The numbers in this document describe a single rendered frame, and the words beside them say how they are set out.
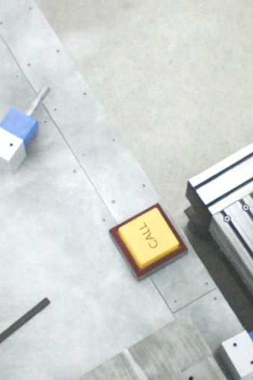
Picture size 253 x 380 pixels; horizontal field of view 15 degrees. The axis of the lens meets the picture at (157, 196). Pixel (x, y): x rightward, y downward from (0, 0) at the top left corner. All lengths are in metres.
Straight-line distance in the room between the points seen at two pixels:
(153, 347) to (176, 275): 0.15
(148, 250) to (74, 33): 1.17
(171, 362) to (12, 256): 0.28
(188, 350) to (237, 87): 1.21
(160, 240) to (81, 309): 0.14
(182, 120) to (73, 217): 0.97
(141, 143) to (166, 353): 1.11
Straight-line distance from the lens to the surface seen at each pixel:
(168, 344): 1.23
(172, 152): 2.28
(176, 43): 2.40
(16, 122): 1.39
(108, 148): 1.41
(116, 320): 1.33
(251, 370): 1.27
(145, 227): 1.33
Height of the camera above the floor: 2.09
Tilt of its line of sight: 69 degrees down
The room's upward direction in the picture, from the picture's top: 5 degrees clockwise
